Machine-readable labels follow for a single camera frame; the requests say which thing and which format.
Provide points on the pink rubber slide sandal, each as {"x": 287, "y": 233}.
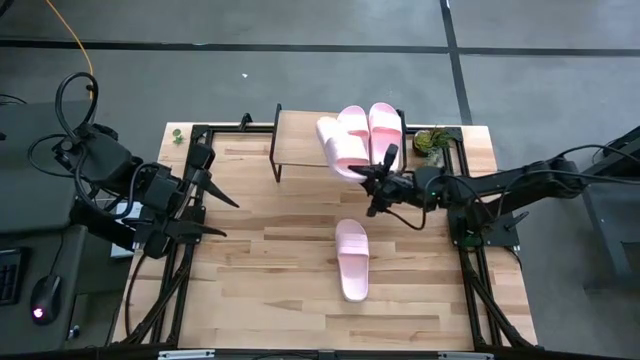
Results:
{"x": 340, "y": 147}
{"x": 385, "y": 130}
{"x": 352, "y": 265}
{"x": 352, "y": 117}

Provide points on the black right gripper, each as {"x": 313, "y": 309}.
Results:
{"x": 395, "y": 185}

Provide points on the black equipment box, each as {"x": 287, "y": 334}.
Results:
{"x": 622, "y": 150}

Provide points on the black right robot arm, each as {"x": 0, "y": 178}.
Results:
{"x": 500, "y": 182}

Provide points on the black aluminium table frame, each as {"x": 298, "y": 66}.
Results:
{"x": 235, "y": 129}

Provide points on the green succulent in pot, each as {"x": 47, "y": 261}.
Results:
{"x": 427, "y": 142}

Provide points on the black keyboard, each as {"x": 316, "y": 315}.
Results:
{"x": 10, "y": 277}

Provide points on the silver metal bracket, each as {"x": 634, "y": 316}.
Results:
{"x": 185, "y": 354}
{"x": 465, "y": 356}

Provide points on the dark grey desk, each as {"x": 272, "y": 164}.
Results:
{"x": 40, "y": 200}

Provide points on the small green plant sprig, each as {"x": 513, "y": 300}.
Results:
{"x": 177, "y": 137}

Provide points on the grey side table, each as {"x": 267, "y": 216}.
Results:
{"x": 605, "y": 225}

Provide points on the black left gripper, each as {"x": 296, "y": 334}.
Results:
{"x": 172, "y": 210}

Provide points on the white box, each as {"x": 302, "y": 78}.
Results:
{"x": 127, "y": 212}

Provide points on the wooden shelf black metal frame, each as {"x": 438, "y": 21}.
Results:
{"x": 300, "y": 140}

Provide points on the black diagonal strut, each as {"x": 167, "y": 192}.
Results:
{"x": 100, "y": 222}

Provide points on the black computer mouse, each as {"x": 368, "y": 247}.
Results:
{"x": 47, "y": 295}

